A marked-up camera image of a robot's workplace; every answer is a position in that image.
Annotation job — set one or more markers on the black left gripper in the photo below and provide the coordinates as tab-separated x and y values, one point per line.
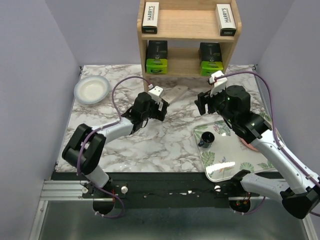
159	114

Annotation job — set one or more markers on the aluminium frame rail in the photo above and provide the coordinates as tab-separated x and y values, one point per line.
63	213

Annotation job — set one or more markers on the floral leaf tray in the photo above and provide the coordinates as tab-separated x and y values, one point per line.
228	154

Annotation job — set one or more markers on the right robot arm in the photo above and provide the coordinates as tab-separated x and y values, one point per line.
300	193

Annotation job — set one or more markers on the black mug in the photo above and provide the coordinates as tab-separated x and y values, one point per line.
206	139

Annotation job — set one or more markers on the white blue-rimmed bowl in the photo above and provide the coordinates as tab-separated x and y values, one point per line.
91	90

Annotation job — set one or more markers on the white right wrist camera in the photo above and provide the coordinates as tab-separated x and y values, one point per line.
218	81

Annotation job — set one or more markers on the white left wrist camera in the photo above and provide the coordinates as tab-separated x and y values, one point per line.
156	94

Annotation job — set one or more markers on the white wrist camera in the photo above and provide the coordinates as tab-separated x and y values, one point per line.
218	81
156	94

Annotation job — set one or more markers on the pink and cream plate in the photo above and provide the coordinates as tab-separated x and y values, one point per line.
248	145

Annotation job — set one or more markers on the white Harry's box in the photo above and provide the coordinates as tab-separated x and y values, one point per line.
225	20
150	18

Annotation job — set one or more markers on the green black Gillette box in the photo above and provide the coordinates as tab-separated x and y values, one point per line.
210	58

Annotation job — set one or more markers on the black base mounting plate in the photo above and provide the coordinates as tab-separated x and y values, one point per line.
169	190

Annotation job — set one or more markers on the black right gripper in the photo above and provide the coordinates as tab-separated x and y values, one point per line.
204	98

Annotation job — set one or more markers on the small white H box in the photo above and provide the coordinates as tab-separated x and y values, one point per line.
175	93

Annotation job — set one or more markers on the light wooden shelf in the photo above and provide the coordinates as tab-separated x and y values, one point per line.
186	21

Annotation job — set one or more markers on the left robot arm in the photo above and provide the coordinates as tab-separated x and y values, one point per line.
84	149

